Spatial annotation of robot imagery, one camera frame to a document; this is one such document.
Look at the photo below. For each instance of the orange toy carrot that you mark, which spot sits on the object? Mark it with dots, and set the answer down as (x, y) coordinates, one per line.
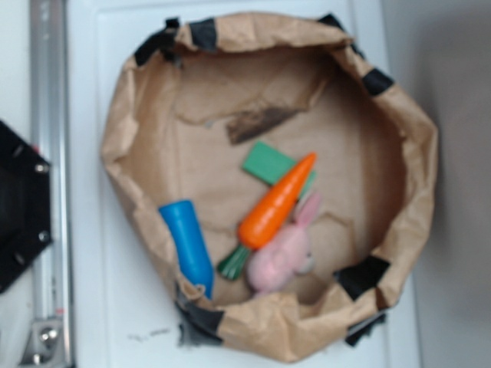
(263, 222)

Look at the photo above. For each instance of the blue plastic cylinder toy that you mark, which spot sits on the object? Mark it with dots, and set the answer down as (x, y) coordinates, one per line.
(193, 257)

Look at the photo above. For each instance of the brown paper bag bin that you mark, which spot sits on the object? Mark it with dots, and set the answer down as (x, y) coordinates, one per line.
(188, 106)

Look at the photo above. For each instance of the aluminium extrusion rail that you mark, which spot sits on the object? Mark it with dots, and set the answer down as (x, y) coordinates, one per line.
(49, 132)

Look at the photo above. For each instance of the green rectangular block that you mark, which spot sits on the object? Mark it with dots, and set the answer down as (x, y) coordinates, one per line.
(267, 164)

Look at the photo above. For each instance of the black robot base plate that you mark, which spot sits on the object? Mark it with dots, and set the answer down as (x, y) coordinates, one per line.
(25, 206)

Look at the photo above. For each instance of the metal corner bracket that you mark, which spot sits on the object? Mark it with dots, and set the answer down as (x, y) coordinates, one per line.
(45, 345)

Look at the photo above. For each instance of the pink plush bunny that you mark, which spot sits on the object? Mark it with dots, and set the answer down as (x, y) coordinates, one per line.
(288, 253)

